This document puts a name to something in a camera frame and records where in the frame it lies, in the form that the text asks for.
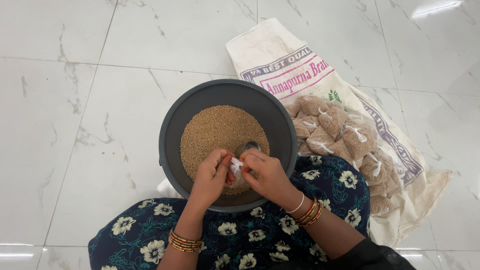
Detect person's left hand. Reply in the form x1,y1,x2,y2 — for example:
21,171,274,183
191,148,237,206

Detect person's right hand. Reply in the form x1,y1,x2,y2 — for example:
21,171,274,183
239,148,301,208

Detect small clear grain bag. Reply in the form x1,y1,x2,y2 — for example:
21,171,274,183
228,157,260,189

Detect thin white bangle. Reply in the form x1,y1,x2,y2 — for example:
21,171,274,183
285,191,305,214

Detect small steel cup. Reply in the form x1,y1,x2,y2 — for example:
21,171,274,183
235,141,262,158

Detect gold and red bangles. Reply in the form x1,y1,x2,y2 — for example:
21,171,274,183
294,197,324,228
168,227,205,253

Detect heap of wheat grain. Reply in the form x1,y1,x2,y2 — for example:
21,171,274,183
180,105,271,196

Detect grey round plastic basin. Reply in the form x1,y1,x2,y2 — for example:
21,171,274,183
158,79,299,214

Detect pile of tied grain packets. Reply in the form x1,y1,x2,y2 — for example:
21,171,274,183
283,94,406,218

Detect black cloth garment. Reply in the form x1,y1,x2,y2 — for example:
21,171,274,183
270,238,417,270

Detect white woven printed sack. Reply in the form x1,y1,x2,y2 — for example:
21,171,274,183
226,17,454,249

